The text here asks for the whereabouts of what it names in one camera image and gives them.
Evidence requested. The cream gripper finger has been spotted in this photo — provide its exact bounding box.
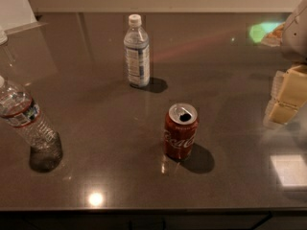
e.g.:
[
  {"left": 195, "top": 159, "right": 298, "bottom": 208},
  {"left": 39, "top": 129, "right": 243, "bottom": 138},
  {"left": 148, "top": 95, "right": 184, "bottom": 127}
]
[
  {"left": 263, "top": 100, "right": 297, "bottom": 128},
  {"left": 272, "top": 64, "right": 307, "bottom": 108}
]

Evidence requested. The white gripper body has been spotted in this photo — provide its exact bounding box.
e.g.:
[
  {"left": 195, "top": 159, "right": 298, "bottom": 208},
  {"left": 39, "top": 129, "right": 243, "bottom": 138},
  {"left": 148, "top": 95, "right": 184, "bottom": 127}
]
[{"left": 281, "top": 0, "right": 307, "bottom": 64}]

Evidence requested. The red coke can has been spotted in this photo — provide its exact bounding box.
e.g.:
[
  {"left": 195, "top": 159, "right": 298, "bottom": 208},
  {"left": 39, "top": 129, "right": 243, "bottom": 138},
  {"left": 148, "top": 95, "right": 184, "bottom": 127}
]
[{"left": 164, "top": 103, "right": 199, "bottom": 161}]

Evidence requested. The blue plastic water bottle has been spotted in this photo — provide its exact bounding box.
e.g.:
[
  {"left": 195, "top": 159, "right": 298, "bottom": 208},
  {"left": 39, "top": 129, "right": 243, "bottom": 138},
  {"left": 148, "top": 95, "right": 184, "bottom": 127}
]
[{"left": 124, "top": 14, "right": 150, "bottom": 88}]

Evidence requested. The clear bottle with red label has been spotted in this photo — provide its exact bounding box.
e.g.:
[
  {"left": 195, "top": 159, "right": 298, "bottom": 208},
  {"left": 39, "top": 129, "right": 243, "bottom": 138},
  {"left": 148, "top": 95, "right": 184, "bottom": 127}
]
[{"left": 0, "top": 77, "right": 63, "bottom": 173}]

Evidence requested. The green chip bag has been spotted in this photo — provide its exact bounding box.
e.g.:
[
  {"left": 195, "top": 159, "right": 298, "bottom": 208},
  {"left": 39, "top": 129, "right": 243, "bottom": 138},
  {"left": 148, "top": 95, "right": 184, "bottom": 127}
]
[{"left": 249, "top": 22, "right": 285, "bottom": 47}]

